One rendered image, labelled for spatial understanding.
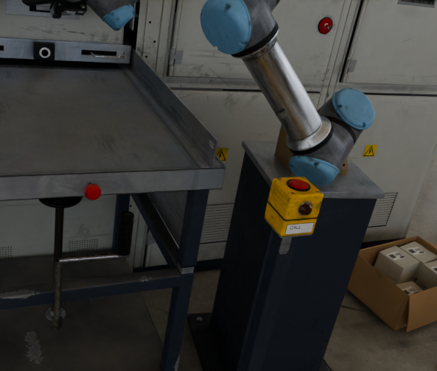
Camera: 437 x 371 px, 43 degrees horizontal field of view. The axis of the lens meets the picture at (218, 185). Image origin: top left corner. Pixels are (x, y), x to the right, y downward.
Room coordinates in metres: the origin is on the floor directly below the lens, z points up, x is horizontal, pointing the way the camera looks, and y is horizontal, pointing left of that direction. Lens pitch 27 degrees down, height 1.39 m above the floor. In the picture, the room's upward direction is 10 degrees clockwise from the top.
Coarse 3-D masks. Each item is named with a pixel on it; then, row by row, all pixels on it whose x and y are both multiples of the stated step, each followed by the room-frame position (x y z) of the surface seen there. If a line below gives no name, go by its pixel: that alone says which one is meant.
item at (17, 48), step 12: (0, 48) 1.58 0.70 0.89; (12, 48) 1.60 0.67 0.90; (24, 48) 1.62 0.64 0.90; (60, 48) 1.66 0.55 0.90; (72, 48) 1.68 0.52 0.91; (84, 48) 1.70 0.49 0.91; (96, 48) 1.71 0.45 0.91; (108, 48) 1.73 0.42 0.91; (72, 60) 1.68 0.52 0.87; (84, 60) 1.70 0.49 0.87; (96, 60) 1.72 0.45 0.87; (108, 60) 1.73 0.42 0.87
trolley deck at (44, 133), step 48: (0, 96) 1.33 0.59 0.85; (48, 96) 1.39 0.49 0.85; (96, 96) 1.46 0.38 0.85; (0, 144) 1.06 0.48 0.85; (48, 144) 1.11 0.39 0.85; (96, 144) 1.15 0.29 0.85; (144, 144) 1.20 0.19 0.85; (0, 192) 0.93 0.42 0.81; (48, 192) 0.97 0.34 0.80; (144, 192) 1.07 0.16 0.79
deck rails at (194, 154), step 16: (144, 64) 1.64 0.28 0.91; (144, 80) 1.63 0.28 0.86; (160, 80) 1.51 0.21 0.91; (144, 96) 1.52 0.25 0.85; (160, 96) 1.49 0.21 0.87; (176, 96) 1.38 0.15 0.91; (160, 112) 1.42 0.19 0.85; (176, 112) 1.37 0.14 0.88; (176, 128) 1.33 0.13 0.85; (192, 128) 1.27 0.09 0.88; (192, 144) 1.24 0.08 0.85; (208, 144) 1.18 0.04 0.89; (208, 160) 1.16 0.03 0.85
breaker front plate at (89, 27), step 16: (0, 0) 1.60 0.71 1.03; (0, 16) 1.60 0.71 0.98; (16, 16) 1.62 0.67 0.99; (32, 16) 1.64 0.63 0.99; (48, 16) 1.65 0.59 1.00; (64, 16) 1.68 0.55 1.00; (80, 16) 1.70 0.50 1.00; (96, 16) 1.72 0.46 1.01; (0, 32) 1.60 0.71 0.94; (16, 32) 1.62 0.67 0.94; (32, 32) 1.64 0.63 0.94; (48, 32) 1.66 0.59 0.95; (64, 32) 1.68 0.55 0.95; (80, 32) 1.70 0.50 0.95; (96, 32) 1.73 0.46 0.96; (112, 32) 1.75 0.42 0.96
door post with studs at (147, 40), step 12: (144, 0) 1.75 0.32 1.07; (156, 0) 1.77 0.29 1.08; (144, 12) 1.76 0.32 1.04; (156, 12) 1.77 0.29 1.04; (144, 24) 1.76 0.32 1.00; (156, 24) 1.77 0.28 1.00; (144, 36) 1.76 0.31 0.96; (156, 36) 1.77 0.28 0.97; (144, 48) 1.76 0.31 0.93; (156, 48) 1.78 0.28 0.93; (144, 60) 1.76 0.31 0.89; (132, 204) 1.76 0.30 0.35; (132, 240) 1.77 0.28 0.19; (132, 252) 1.77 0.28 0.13; (132, 264) 1.78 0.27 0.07
